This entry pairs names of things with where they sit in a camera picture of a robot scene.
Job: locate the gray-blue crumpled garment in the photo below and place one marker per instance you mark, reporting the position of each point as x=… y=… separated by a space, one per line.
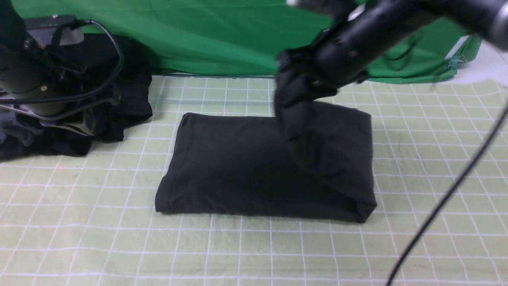
x=11 y=126

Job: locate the dark gray long-sleeve shirt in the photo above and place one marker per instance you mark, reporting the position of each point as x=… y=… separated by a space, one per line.
x=311 y=160

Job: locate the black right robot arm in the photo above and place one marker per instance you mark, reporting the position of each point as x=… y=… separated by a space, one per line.
x=385 y=23

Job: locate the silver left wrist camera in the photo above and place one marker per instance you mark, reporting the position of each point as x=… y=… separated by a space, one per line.
x=55 y=30

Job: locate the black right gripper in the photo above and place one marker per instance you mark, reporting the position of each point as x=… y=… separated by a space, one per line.
x=319 y=69

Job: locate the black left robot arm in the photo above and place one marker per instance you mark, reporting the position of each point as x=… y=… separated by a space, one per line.
x=38 y=73

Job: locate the green backdrop cloth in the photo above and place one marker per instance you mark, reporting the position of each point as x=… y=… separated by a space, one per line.
x=238 y=37

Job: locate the blue binder clip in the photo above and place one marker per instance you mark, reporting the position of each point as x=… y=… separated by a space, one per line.
x=457 y=63

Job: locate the light green checkered tablecloth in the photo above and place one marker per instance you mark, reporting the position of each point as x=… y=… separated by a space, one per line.
x=91 y=221

